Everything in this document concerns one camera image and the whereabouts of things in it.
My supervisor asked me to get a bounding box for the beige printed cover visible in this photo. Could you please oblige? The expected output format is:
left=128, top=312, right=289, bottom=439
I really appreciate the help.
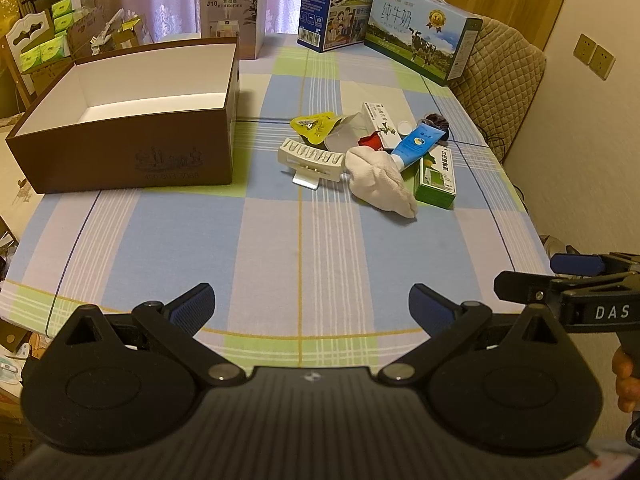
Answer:
left=0, top=115, right=48, bottom=241

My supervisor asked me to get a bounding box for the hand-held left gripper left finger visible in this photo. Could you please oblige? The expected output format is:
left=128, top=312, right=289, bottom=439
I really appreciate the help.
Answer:
left=47, top=282, right=248, bottom=387

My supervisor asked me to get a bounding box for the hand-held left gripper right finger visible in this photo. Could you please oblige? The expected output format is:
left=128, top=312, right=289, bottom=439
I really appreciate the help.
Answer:
left=376, top=283, right=569, bottom=387

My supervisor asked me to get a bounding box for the yellow jelly packet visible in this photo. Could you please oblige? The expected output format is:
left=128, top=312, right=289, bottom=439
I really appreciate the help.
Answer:
left=291, top=111, right=343, bottom=143

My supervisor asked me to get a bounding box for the white humidifier box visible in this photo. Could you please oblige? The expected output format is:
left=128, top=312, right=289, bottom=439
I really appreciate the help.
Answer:
left=199, top=0, right=269, bottom=61

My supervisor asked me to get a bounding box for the white hair claw clip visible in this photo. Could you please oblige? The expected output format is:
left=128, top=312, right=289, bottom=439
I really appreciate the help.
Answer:
left=277, top=137, right=346, bottom=192

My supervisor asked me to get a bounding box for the red candy packet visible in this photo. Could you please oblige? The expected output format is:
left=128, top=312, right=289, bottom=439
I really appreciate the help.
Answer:
left=358, top=130, right=386, bottom=152

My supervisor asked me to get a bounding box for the clear plastic packet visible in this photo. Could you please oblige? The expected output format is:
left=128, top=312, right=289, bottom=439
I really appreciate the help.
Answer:
left=327, top=112, right=373, bottom=153

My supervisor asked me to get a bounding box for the white ointment box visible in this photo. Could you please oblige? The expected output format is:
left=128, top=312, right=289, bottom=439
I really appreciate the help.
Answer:
left=361, top=101, right=401, bottom=151

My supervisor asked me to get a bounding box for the white sock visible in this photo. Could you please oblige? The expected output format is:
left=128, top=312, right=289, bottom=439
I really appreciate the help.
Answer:
left=344, top=145, right=419, bottom=219

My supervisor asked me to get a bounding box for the quilted beige chair cover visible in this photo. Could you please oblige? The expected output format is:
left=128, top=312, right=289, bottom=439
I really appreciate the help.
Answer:
left=450, top=16, right=547, bottom=161

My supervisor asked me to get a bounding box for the white wooden chair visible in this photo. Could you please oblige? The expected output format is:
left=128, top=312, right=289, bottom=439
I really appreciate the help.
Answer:
left=4, top=8, right=57, bottom=106

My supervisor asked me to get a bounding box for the green medicine box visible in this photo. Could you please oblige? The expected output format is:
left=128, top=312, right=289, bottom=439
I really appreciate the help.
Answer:
left=413, top=146, right=458, bottom=209

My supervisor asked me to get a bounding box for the wall socket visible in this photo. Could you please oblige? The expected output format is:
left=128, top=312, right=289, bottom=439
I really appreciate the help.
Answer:
left=572, top=33, right=596, bottom=65
left=590, top=45, right=616, bottom=80

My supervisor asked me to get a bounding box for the person's right hand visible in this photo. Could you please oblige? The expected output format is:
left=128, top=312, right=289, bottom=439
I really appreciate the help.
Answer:
left=612, top=348, right=640, bottom=414

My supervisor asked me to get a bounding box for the small olive box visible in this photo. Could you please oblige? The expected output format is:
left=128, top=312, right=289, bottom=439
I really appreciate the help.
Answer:
left=112, top=17, right=151, bottom=47

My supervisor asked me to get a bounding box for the dark blue milk carton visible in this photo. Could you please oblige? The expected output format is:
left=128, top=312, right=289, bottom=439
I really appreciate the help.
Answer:
left=297, top=0, right=390, bottom=53

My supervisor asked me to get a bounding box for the yellow plastic bag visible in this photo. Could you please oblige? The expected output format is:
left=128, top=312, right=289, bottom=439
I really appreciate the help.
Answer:
left=0, top=0, right=21, bottom=36

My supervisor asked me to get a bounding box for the crumpled plastic wrapper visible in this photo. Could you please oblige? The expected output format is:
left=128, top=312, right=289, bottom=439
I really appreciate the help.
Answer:
left=90, top=10, right=126, bottom=54

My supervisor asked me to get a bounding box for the checkered tablecloth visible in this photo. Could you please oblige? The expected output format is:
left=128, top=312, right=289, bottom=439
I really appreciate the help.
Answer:
left=0, top=32, right=558, bottom=376

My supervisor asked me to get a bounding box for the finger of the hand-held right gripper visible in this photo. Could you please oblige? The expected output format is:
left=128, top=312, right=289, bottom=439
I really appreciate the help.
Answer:
left=549, top=252, right=640, bottom=278
left=493, top=270, right=562, bottom=306

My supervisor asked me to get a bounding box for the large cardboard carton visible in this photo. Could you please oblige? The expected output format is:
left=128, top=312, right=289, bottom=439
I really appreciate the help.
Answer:
left=30, top=7, right=116, bottom=91

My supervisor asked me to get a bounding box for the stack of green tissue packs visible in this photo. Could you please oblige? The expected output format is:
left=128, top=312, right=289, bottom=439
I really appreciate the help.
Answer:
left=17, top=0, right=83, bottom=68

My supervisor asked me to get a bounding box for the dark scrunchie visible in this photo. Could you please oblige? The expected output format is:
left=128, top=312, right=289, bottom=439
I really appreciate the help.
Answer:
left=422, top=112, right=451, bottom=141

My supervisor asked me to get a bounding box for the blue hand cream tube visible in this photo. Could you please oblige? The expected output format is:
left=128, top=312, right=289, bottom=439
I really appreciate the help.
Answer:
left=390, top=122, right=445, bottom=173

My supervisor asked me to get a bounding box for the light blue milk carton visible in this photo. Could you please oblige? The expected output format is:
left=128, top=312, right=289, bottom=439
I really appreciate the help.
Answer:
left=363, top=0, right=484, bottom=86

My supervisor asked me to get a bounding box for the brown cardboard box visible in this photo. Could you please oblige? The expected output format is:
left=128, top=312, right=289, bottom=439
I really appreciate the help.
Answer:
left=5, top=36, right=242, bottom=195

